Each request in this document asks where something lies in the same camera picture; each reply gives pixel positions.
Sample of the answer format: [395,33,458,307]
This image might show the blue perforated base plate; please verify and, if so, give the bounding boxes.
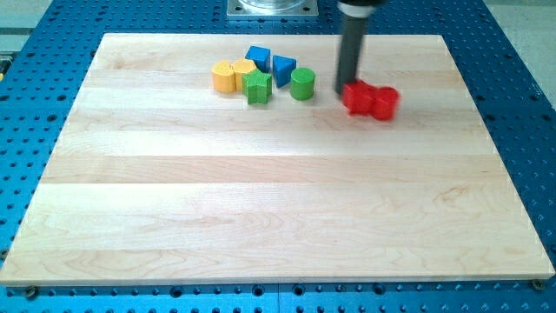
[1,1,555,312]

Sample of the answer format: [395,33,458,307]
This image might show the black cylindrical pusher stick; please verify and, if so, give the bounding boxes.
[334,15,368,96]

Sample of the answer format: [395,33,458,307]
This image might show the blue triangle block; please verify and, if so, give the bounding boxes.
[273,55,297,88]

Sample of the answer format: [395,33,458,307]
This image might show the yellow heart block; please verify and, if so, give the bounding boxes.
[211,60,236,93]

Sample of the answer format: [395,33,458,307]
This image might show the red star block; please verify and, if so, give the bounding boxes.
[341,80,377,116]

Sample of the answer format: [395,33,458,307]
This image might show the green cylinder block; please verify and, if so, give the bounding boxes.
[290,68,316,101]

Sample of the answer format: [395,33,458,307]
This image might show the green star block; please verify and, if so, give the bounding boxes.
[242,69,272,105]

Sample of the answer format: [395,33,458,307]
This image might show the black arm end with white ring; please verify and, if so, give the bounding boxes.
[338,0,387,18]

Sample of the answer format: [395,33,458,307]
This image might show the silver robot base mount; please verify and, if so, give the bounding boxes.
[226,0,319,18]

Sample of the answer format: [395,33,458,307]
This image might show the light wooden board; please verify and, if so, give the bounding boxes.
[1,33,554,286]

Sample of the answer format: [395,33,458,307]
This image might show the yellow hexagon block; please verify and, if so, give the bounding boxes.
[231,58,257,90]

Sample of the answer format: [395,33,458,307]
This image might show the red cylinder block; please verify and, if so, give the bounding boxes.
[372,87,400,121]

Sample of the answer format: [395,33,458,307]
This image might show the blue cube block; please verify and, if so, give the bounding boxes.
[245,46,271,73]

